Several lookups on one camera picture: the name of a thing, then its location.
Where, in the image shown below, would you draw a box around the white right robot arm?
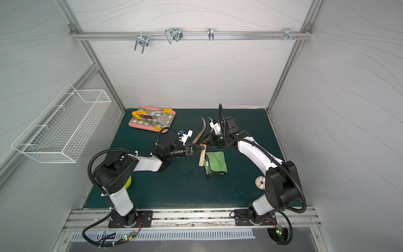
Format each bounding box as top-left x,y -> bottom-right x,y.
207,117 -> 307,217

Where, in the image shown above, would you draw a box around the left metal hook clamp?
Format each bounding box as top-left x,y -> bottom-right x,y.
134,34 -> 149,54

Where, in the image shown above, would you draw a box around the metal hook clamp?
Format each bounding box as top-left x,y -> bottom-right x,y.
164,27 -> 183,44
134,34 -> 149,54

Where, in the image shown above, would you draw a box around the right metal hook bracket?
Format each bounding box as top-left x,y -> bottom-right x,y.
273,28 -> 301,41

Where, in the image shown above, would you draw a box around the green and black rag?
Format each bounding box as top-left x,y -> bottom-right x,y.
204,151 -> 228,178

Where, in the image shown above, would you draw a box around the yellow-tipped steel tongs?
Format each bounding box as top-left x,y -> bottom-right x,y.
131,108 -> 173,132

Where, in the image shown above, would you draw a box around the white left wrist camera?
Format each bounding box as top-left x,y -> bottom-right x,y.
179,130 -> 193,145

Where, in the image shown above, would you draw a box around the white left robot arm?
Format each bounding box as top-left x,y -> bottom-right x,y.
87,138 -> 205,217

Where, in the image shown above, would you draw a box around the middle metal hook clamp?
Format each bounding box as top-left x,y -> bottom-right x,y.
164,27 -> 183,44

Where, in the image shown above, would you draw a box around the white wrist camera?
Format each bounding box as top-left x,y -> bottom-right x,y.
214,120 -> 222,135
179,130 -> 193,145

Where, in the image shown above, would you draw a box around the lime green bowl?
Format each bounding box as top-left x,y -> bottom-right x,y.
126,176 -> 132,189

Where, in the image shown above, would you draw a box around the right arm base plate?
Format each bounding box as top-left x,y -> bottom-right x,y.
229,208 -> 277,226

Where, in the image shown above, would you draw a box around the black cable bundle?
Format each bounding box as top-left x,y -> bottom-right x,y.
81,214 -> 142,248
267,210 -> 294,246

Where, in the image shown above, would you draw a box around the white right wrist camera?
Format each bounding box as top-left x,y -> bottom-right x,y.
214,120 -> 222,135

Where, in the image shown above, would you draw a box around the right black cable bundle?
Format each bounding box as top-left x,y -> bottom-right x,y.
267,210 -> 294,246

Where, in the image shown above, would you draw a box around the white frosted donut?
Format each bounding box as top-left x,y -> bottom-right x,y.
255,176 -> 266,190

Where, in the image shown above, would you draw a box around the white wire basket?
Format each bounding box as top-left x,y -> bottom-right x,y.
11,84 -> 111,163

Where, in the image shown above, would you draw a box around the aluminium top rail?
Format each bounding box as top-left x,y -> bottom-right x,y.
70,30 -> 313,41

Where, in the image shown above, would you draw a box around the pink plastic tray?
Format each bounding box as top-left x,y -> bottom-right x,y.
128,105 -> 177,133

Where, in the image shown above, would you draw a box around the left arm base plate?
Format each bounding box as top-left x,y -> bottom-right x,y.
108,209 -> 153,228

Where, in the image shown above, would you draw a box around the small metal hook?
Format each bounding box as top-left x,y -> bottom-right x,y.
207,28 -> 214,41

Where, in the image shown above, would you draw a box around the left black cable bundle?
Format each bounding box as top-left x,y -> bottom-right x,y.
81,214 -> 142,248

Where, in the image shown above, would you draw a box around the green checkered cloth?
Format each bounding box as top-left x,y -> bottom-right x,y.
132,108 -> 176,130

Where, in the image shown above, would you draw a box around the wooden-handled steel spatula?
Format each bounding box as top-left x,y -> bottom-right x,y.
139,114 -> 170,126

